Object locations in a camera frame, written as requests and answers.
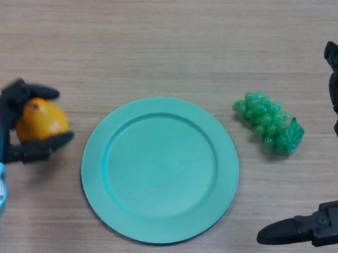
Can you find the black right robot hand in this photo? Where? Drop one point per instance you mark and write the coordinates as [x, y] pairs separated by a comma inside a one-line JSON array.
[[331, 227]]

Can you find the green round plate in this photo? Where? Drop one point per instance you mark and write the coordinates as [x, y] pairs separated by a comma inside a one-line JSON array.
[[159, 171]]

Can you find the green grape bunch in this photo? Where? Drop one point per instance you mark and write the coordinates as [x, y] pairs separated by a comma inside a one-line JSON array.
[[266, 121]]

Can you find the yellow pear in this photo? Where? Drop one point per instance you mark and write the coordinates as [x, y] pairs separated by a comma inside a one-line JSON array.
[[43, 121]]

